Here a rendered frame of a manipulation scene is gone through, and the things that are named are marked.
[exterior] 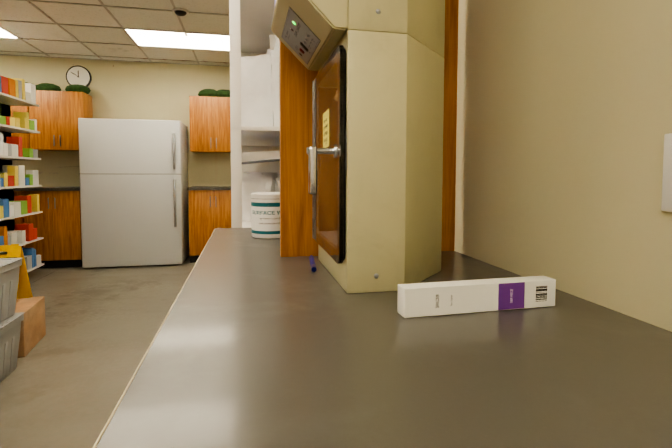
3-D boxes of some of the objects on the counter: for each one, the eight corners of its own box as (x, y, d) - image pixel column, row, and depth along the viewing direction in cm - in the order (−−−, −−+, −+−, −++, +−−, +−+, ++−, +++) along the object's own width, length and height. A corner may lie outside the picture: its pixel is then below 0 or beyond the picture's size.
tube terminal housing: (411, 255, 115) (414, -43, 111) (473, 287, 84) (481, -129, 79) (318, 259, 110) (318, -53, 106) (347, 294, 78) (349, -150, 74)
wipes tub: (287, 233, 158) (287, 191, 157) (291, 238, 145) (291, 193, 144) (251, 233, 155) (250, 192, 154) (251, 239, 142) (251, 193, 142)
